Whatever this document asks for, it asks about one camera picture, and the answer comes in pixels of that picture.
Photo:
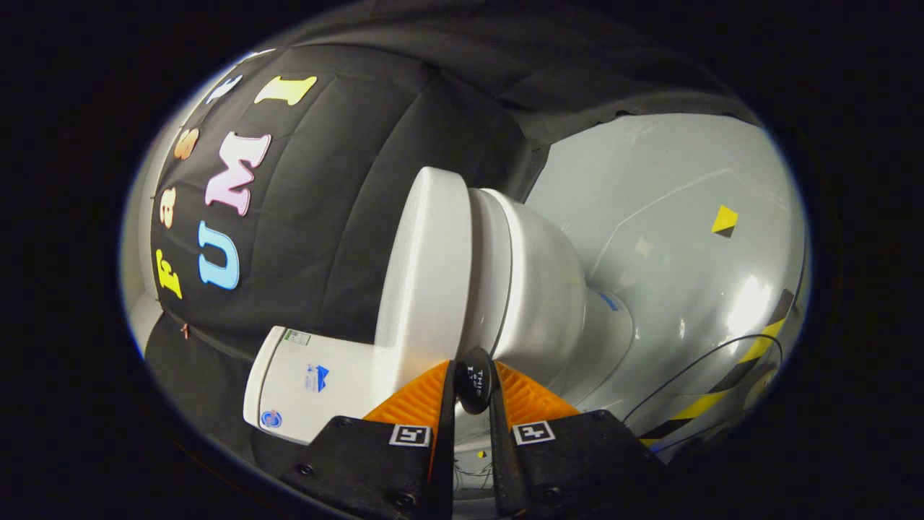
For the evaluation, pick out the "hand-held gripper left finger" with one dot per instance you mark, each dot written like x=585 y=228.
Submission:
x=444 y=440

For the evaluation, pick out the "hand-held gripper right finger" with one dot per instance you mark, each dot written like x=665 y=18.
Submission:
x=502 y=448

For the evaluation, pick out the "black round lid tab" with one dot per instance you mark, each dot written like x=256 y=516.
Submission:
x=475 y=383

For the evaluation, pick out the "white toilet tank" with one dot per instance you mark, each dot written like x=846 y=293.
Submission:
x=310 y=404

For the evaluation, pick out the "white toilet seat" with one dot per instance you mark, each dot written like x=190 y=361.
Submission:
x=491 y=267

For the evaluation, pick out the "yellow black hazard tape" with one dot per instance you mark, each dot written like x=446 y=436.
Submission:
x=696 y=408

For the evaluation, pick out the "black backdrop cloth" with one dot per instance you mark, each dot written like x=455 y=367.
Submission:
x=325 y=202

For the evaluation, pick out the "yellow black square floor sticker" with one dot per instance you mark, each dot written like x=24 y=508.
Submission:
x=724 y=219

